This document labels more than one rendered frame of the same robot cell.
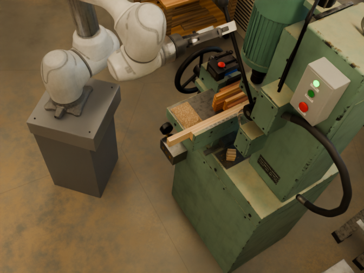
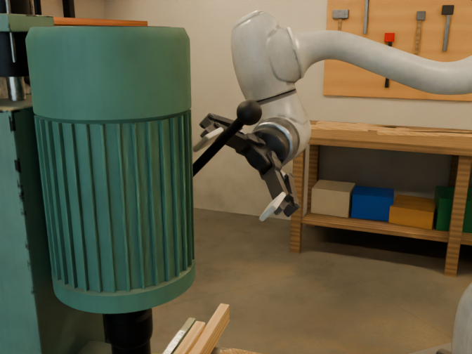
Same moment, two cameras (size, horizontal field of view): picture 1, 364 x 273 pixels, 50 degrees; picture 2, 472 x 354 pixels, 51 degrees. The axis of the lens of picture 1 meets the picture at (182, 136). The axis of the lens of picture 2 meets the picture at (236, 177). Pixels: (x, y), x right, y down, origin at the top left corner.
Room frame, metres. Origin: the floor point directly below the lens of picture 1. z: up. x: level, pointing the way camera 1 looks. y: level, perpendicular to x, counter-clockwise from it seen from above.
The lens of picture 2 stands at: (1.63, -0.46, 1.50)
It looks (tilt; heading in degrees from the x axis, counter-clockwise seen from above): 16 degrees down; 146
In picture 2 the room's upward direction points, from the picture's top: straight up
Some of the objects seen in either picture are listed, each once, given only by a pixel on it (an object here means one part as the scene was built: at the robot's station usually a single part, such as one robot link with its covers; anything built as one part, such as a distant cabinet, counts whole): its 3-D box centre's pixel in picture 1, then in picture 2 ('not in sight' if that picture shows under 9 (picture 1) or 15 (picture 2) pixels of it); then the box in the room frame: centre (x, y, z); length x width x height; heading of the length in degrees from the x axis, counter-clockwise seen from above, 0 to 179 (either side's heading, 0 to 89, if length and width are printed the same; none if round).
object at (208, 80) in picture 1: (221, 75); not in sight; (1.22, -0.14, 0.91); 0.15 x 0.14 x 0.09; 129
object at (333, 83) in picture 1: (317, 92); not in sight; (0.74, -0.35, 1.40); 0.10 x 0.06 x 0.16; 39
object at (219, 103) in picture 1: (238, 96); not in sight; (1.11, -0.21, 0.92); 0.25 x 0.02 x 0.05; 129
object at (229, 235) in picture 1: (239, 187); not in sight; (0.98, -0.33, 0.35); 0.58 x 0.45 x 0.71; 39
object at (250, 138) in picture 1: (251, 137); not in sight; (0.83, -0.25, 1.02); 0.09 x 0.07 x 0.12; 129
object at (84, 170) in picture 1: (80, 144); not in sight; (1.14, 0.56, 0.30); 0.30 x 0.30 x 0.60; 81
